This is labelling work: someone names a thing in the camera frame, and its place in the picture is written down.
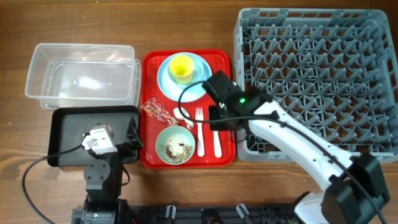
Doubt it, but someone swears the crumpled white tissue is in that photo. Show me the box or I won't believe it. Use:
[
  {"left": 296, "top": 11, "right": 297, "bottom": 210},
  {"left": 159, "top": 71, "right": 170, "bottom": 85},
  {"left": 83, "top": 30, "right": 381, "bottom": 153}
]
[{"left": 173, "top": 107, "right": 195, "bottom": 129}]

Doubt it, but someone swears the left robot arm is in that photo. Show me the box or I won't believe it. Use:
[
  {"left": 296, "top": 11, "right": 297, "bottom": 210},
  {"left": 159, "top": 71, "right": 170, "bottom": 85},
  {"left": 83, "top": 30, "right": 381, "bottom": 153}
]
[{"left": 71, "top": 118, "right": 143, "bottom": 223}]

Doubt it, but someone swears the clear plastic bin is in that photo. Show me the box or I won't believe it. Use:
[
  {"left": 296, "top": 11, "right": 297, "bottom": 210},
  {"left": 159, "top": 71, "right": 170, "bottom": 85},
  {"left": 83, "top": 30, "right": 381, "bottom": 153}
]
[{"left": 25, "top": 43, "right": 141, "bottom": 110}]

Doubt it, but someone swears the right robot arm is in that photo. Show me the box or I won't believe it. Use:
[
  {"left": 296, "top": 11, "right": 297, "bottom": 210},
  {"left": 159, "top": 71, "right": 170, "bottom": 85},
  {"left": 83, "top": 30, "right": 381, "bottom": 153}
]
[{"left": 204, "top": 84, "right": 389, "bottom": 223}]

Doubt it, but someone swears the red snack wrapper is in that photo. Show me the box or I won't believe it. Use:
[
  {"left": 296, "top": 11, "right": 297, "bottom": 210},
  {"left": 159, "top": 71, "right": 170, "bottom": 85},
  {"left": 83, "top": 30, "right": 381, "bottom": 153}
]
[{"left": 141, "top": 97, "right": 179, "bottom": 126}]

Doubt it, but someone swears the food scraps and rice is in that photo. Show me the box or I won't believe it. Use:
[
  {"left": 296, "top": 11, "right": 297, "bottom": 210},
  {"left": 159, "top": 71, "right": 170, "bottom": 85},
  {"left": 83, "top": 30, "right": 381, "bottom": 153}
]
[{"left": 162, "top": 134, "right": 193, "bottom": 164}]

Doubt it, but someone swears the black tray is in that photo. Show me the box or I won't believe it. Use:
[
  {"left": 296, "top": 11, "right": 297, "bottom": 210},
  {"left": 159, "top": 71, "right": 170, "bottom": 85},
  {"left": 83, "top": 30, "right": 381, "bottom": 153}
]
[{"left": 47, "top": 106, "right": 140, "bottom": 167}]

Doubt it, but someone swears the white plastic spoon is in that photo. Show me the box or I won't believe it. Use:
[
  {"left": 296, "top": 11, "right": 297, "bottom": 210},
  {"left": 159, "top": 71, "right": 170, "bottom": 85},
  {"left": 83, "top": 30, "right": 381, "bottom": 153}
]
[{"left": 213, "top": 131, "right": 223, "bottom": 158}]

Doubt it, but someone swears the light blue plate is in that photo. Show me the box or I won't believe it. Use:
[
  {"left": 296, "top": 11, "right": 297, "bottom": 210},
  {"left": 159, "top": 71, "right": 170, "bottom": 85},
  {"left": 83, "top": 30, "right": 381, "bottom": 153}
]
[{"left": 157, "top": 55, "right": 212, "bottom": 101}]

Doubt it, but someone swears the yellow plastic cup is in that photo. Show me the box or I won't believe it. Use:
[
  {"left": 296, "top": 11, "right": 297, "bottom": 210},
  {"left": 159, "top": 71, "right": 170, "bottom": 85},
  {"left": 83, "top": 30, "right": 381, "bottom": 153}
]
[{"left": 169, "top": 54, "right": 195, "bottom": 85}]

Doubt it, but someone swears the grey dishwasher rack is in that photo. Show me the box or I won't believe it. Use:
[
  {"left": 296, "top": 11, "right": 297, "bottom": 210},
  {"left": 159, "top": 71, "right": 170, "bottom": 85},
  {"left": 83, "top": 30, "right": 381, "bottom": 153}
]
[{"left": 234, "top": 8, "right": 397, "bottom": 163}]

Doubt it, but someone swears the red serving tray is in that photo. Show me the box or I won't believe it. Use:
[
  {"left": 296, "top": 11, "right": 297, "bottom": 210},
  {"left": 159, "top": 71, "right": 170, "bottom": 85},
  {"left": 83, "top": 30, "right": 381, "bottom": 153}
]
[{"left": 140, "top": 49, "right": 236, "bottom": 169}]

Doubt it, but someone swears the white plastic fork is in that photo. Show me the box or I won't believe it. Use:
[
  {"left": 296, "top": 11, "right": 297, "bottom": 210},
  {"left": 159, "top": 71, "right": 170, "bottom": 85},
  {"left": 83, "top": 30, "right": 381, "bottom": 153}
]
[{"left": 195, "top": 107, "right": 205, "bottom": 157}]

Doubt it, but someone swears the green bowl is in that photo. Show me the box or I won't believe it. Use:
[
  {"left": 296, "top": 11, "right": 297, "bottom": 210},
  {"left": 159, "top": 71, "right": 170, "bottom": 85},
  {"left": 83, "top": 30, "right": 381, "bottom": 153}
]
[{"left": 155, "top": 126, "right": 196, "bottom": 166}]

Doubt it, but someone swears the light blue small bowl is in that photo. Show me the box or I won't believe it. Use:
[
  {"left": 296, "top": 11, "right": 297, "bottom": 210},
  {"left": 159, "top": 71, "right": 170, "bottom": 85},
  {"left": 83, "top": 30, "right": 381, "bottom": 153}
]
[{"left": 167, "top": 52, "right": 204, "bottom": 85}]

